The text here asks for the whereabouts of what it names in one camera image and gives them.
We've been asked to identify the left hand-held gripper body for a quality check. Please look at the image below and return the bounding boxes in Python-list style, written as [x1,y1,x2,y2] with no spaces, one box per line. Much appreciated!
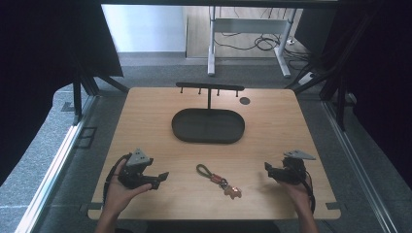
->
[118,148,160,190]

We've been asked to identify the dark curtain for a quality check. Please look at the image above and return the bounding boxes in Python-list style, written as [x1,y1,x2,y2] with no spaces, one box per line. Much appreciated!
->
[0,0,124,187]
[293,0,412,192]

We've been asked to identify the black floor cables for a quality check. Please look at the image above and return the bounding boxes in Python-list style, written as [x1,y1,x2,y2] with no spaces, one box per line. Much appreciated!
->
[215,7,313,72]

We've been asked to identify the white metal desk frame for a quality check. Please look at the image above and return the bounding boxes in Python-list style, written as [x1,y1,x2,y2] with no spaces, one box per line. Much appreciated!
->
[207,6,298,79]

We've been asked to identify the person's left hand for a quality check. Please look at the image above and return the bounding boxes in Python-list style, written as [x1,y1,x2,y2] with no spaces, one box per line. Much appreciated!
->
[104,158,153,217]

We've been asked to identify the black key holder stand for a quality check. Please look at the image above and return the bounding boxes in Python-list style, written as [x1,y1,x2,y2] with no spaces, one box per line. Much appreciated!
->
[171,82,246,145]

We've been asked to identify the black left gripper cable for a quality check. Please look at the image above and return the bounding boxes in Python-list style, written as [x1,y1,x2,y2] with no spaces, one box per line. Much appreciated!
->
[102,152,132,206]

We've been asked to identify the aluminium rail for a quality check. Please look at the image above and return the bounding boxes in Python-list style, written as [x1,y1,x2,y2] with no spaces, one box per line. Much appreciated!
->
[14,94,99,233]
[322,100,400,233]

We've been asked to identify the keychain with braided strap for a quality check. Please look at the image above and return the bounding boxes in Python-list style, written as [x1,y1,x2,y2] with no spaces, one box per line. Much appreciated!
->
[195,163,243,200]

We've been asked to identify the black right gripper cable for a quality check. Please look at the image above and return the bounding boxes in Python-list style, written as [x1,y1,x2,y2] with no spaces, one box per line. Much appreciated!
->
[302,171,317,216]

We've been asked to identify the white power strip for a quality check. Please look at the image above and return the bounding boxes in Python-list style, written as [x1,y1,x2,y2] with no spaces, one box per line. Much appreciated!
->
[297,72,316,86]

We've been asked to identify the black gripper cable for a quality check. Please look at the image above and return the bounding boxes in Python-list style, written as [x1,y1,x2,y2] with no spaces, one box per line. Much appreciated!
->
[302,171,317,216]
[102,152,132,206]

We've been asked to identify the person's right hand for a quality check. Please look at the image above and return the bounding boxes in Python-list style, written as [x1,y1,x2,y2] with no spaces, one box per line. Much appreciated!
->
[277,178,313,212]

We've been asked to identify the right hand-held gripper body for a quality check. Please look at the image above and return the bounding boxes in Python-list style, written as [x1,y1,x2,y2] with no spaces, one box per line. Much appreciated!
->
[267,149,317,185]

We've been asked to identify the black metal stand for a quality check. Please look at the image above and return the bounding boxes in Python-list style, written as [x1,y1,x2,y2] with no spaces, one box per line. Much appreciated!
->
[285,13,373,132]
[71,61,130,126]

